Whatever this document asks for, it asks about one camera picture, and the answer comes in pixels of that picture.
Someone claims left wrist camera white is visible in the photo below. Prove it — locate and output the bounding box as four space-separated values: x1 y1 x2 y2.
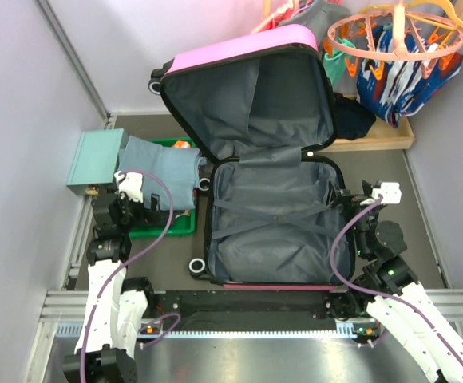
114 171 144 203

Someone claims teal green garment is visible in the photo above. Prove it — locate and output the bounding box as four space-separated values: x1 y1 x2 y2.
323 38 357 88

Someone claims dark navy folded garment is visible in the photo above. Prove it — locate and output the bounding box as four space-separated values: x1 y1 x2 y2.
334 93 376 140

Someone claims yellow clothes hanger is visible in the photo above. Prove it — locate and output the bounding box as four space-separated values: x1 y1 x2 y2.
359 0 463 29

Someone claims light blue grey garment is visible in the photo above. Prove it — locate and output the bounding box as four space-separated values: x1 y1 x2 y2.
118 136 207 211

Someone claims grey hanging garment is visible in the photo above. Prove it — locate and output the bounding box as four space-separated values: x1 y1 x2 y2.
279 1 351 48

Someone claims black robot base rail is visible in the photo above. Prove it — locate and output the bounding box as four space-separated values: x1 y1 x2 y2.
143 289 376 331

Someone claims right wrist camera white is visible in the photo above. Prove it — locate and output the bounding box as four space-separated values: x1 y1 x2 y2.
360 180 402 206

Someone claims red poppy floral garment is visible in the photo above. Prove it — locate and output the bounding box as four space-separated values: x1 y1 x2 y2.
175 188 198 219

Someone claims coral pink patterned garment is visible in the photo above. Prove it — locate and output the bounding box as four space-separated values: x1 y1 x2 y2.
250 0 303 34

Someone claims pink hard-shell suitcase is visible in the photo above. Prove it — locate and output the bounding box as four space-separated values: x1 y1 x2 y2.
148 24 356 290

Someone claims blue white patterned garment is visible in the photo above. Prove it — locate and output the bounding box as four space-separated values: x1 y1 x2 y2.
354 23 463 128

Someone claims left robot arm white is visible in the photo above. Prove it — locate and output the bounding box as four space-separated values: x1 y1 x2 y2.
62 191 157 382

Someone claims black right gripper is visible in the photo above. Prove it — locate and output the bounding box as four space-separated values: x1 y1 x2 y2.
326 180 384 257

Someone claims purple cable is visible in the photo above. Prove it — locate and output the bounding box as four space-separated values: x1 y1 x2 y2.
330 195 463 383
78 170 183 383

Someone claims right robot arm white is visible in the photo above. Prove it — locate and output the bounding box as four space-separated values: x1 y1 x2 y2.
330 183 463 382

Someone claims green plastic tray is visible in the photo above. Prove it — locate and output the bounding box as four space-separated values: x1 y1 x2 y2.
127 136 199 239

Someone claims orange white tie-dye garment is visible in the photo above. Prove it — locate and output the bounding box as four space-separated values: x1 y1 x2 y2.
173 140 193 148

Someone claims light blue metal box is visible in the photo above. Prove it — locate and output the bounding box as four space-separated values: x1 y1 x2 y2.
66 128 129 195

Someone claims slotted grey cable duct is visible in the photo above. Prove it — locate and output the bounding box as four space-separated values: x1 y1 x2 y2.
55 318 380 340

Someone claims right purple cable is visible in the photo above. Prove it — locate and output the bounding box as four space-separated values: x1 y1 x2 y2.
330 195 463 383

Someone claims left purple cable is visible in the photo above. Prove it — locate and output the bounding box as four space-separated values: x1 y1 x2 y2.
78 170 183 383

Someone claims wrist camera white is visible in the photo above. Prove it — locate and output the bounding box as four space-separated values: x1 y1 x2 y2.
114 171 144 203
360 180 402 206

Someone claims pink round clip hanger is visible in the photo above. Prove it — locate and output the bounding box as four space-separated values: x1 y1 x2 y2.
326 2 463 78

